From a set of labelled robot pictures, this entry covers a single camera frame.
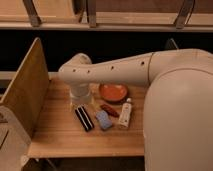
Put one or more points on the blue sponge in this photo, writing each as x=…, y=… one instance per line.
x=104, y=120

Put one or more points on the white tube bottle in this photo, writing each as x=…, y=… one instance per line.
x=124, y=117

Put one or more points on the orange ceramic bowl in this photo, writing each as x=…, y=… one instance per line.
x=113, y=93

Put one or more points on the wooden shelf rack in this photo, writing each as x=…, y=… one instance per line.
x=108, y=15

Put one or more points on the clear plastic cup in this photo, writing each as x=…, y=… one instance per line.
x=77, y=101

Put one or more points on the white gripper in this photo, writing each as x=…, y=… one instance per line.
x=79, y=90

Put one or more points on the right dark side panel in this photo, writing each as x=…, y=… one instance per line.
x=171, y=44

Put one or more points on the black striped rectangular box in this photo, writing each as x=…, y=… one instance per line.
x=84, y=118

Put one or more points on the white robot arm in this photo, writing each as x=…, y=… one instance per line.
x=178, y=107

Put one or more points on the red brown chili pepper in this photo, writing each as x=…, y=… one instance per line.
x=109, y=110

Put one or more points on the left wooden side panel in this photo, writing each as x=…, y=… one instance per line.
x=23, y=99

